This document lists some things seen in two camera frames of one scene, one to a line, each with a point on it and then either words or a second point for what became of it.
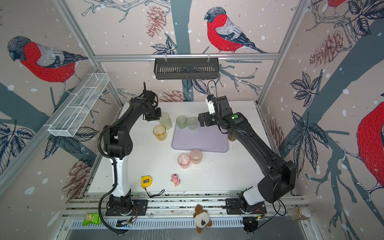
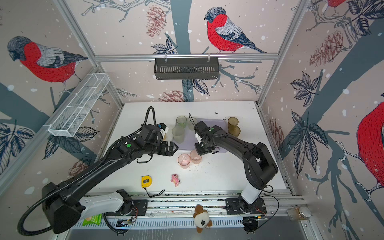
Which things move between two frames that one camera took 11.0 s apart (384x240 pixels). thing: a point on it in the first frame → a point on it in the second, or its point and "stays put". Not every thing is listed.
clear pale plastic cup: (165, 120) → (178, 134)
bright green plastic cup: (181, 121) stays put
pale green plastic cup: (192, 123) stays put
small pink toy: (175, 179) stays put
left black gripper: (159, 115) → (165, 150)
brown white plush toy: (201, 218) stays put
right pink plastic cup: (196, 156) stays put
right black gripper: (202, 118) → (200, 150)
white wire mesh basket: (69, 118) stays put
